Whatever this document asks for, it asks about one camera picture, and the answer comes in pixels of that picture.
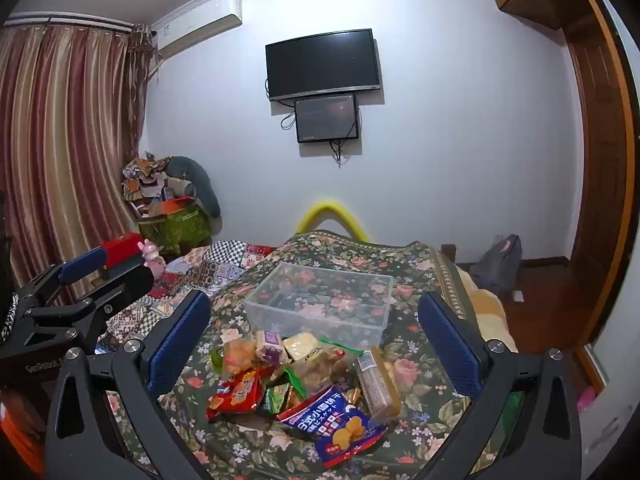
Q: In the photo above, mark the red snack packet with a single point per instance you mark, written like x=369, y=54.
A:
x=237, y=392

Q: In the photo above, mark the clear plastic storage box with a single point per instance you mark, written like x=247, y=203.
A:
x=320, y=305

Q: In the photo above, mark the purple-ended cake roll packet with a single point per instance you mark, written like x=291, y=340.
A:
x=270, y=347

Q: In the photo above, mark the orange plastic bag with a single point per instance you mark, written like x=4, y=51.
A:
x=17, y=435

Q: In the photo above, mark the white air conditioner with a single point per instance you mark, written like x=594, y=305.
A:
x=200, y=25

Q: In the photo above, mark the striped curtain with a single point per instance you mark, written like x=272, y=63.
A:
x=60, y=135

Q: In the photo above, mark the gold wrapped candies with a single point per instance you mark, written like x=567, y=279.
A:
x=354, y=396

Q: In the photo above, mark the wooden wardrobe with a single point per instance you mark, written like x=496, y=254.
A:
x=600, y=160

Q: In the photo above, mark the zip bag of brown pastries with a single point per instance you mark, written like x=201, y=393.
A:
x=320, y=370
x=240, y=355

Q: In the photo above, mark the small white paper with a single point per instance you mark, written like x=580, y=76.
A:
x=518, y=296

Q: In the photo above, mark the clear packet of brown crackers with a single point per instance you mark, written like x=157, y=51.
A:
x=375, y=385

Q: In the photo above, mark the pink toy figure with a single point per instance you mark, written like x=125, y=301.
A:
x=152, y=257

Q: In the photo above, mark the blue biscuit packet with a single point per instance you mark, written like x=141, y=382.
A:
x=335, y=425

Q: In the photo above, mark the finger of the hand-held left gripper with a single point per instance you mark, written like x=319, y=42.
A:
x=125, y=282
x=82, y=262

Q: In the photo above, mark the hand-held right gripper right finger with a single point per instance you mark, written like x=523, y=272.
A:
x=450, y=345

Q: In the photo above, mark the yellow foam tube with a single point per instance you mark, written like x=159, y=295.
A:
x=332, y=208

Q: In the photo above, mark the orange lidded box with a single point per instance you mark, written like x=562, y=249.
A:
x=172, y=206

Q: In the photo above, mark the yellow plush blanket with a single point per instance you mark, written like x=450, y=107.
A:
x=490, y=310

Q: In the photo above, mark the pink object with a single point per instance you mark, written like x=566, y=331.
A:
x=586, y=399

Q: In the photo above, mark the red box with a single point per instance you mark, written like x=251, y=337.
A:
x=120, y=247

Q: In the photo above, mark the curtain rail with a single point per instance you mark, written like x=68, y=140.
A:
x=70, y=21

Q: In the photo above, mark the wrapped toast bread block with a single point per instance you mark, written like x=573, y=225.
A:
x=300, y=345

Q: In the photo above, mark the green snack packet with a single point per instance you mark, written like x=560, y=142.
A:
x=277, y=395

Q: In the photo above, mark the patchwork quilt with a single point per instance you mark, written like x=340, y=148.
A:
x=220, y=265

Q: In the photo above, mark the large black television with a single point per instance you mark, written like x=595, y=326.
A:
x=322, y=65

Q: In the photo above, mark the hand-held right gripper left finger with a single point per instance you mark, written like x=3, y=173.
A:
x=180, y=340

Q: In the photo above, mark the grey backpack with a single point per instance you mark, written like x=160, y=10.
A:
x=495, y=265

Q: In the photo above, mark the small black monitor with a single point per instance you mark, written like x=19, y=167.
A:
x=327, y=117

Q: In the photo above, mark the grey plush toy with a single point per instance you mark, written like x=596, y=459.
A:
x=200, y=180

